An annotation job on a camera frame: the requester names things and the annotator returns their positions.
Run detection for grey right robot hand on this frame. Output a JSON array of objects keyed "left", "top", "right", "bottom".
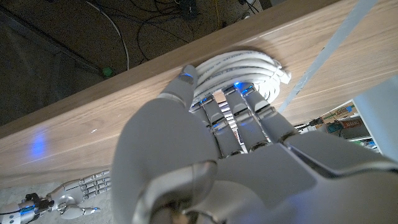
[{"left": 26, "top": 169, "right": 112, "bottom": 220}]

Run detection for white Ethernet cable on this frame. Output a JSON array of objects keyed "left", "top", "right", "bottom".
[{"left": 189, "top": 50, "right": 292, "bottom": 108}]

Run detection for cardboard box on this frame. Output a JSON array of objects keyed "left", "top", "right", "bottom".
[{"left": 320, "top": 101, "right": 358, "bottom": 124}]

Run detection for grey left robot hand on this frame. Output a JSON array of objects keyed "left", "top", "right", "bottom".
[{"left": 111, "top": 64, "right": 398, "bottom": 224}]

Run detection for white floor cable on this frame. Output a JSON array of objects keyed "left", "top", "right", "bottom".
[{"left": 86, "top": 1, "right": 130, "bottom": 71}]

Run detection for white shelf cabinet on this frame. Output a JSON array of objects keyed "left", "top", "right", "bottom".
[{"left": 353, "top": 74, "right": 398, "bottom": 162}]

